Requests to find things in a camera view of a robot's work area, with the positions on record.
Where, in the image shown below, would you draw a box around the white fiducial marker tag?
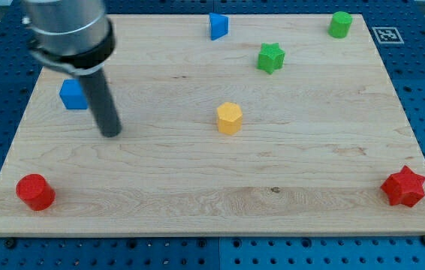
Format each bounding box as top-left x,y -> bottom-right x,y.
372,26 -> 404,44

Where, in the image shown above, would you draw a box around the green star block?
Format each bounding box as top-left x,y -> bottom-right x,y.
257,43 -> 285,74

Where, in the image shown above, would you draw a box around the red cylinder block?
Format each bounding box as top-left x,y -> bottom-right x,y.
16,174 -> 56,211

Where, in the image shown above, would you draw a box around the blue triangle block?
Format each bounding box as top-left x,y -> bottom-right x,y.
209,13 -> 229,41

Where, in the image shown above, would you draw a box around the yellow hexagon block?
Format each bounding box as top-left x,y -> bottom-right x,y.
216,102 -> 243,135

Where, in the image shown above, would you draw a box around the red star block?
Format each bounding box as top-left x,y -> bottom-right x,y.
380,165 -> 425,208

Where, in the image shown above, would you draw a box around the green cylinder block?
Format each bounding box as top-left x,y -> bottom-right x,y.
328,11 -> 353,38

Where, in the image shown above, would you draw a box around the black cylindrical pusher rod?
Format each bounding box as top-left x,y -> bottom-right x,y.
77,69 -> 122,137

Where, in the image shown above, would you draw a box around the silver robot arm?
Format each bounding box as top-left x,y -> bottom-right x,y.
22,0 -> 116,77

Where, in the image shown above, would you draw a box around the blue cube block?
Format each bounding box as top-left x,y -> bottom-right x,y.
59,79 -> 88,110

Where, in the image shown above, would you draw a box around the wooden board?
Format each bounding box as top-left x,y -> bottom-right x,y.
0,14 -> 425,238

